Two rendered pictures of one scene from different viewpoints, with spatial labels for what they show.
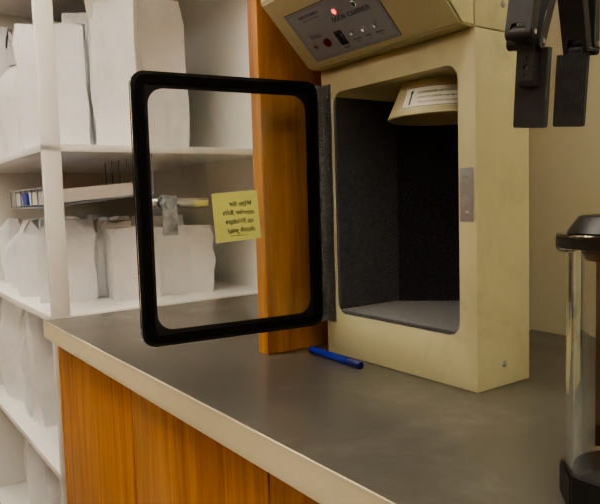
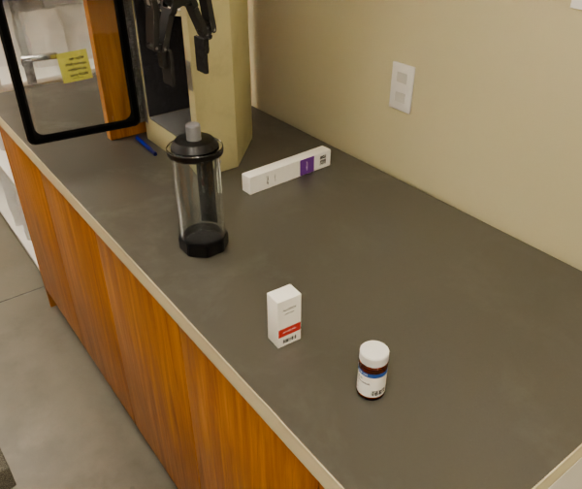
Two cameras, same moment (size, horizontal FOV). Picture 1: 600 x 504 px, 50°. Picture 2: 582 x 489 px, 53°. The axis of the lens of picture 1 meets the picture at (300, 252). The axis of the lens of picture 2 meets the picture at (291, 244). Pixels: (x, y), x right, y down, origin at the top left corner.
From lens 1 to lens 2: 0.79 m
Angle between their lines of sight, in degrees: 29
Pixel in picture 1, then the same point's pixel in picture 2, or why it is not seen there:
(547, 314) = (292, 111)
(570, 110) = (201, 65)
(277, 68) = not seen: outside the picture
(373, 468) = (118, 224)
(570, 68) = (199, 45)
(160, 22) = not seen: outside the picture
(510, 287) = (221, 122)
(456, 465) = (154, 223)
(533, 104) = (168, 75)
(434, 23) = not seen: outside the picture
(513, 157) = (219, 50)
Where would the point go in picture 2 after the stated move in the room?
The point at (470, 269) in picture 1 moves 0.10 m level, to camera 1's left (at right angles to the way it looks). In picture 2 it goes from (194, 115) to (152, 116)
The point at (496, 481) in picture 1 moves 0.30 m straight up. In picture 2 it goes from (164, 232) to (145, 99)
